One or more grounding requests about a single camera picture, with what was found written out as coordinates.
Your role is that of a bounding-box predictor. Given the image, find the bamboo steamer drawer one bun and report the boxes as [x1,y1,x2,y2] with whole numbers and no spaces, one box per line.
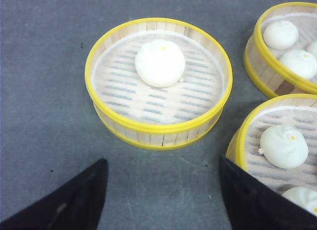
[85,17,233,150]

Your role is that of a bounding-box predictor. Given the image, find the bamboo steamer drawer two buns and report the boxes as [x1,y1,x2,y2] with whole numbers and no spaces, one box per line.
[225,93,317,216]

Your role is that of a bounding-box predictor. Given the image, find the white steamed bun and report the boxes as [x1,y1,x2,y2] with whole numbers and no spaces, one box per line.
[307,40,317,58]
[258,125,309,169]
[135,39,186,88]
[282,186,317,216]
[279,50,317,80]
[263,20,299,50]

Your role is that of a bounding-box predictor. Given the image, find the bamboo steamer drawer three buns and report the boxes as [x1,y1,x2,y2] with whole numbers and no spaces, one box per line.
[244,2,317,98]

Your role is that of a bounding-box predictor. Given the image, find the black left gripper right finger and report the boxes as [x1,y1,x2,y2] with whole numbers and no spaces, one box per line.
[219,155,317,230]

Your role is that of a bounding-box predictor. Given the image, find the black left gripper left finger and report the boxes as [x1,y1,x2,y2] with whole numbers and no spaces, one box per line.
[0,159,108,230]

